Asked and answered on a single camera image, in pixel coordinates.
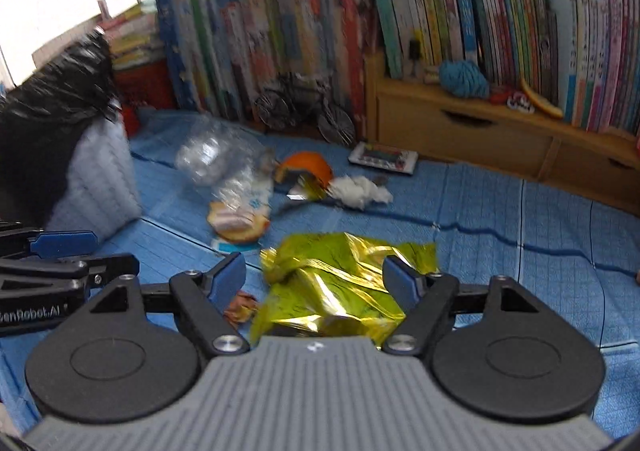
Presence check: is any white blue paper packet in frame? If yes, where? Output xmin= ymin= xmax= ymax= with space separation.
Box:
xmin=207 ymin=179 xmax=272 ymax=245

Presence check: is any gold foil wrapper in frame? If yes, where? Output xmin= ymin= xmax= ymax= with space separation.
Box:
xmin=248 ymin=232 xmax=437 ymax=345

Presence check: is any clear plastic bottle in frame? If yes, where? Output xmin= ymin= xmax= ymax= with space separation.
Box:
xmin=175 ymin=116 xmax=277 ymax=211

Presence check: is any white tissue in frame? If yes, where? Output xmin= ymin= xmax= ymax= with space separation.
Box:
xmin=328 ymin=176 xmax=394 ymax=211

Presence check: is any small silver foil wrapper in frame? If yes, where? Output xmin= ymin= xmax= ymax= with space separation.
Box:
xmin=288 ymin=173 xmax=326 ymax=202

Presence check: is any orange peel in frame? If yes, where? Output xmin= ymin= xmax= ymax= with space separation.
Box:
xmin=274 ymin=151 xmax=333 ymax=189

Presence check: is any white trash bin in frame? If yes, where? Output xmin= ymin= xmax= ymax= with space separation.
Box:
xmin=46 ymin=113 xmax=142 ymax=242

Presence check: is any black bin liner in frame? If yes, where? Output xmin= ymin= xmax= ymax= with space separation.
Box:
xmin=1 ymin=31 xmax=116 ymax=227

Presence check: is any blue checkered table mat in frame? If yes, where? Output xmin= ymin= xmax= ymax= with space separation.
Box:
xmin=0 ymin=108 xmax=640 ymax=441

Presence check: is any red book tray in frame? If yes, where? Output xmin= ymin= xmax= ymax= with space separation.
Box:
xmin=114 ymin=59 xmax=177 ymax=138

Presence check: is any small white calculator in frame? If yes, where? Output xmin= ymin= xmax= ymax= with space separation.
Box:
xmin=348 ymin=141 xmax=419 ymax=176

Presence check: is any wooden drawer shelf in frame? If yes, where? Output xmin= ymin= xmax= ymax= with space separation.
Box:
xmin=364 ymin=54 xmax=639 ymax=214

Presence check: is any yellow banana toy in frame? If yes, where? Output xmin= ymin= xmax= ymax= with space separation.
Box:
xmin=521 ymin=78 xmax=564 ymax=120

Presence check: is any blue yarn ball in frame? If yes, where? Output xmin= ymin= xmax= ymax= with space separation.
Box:
xmin=438 ymin=60 xmax=490 ymax=99

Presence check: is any miniature black bicycle model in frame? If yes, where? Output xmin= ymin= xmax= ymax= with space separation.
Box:
xmin=254 ymin=72 xmax=357 ymax=147

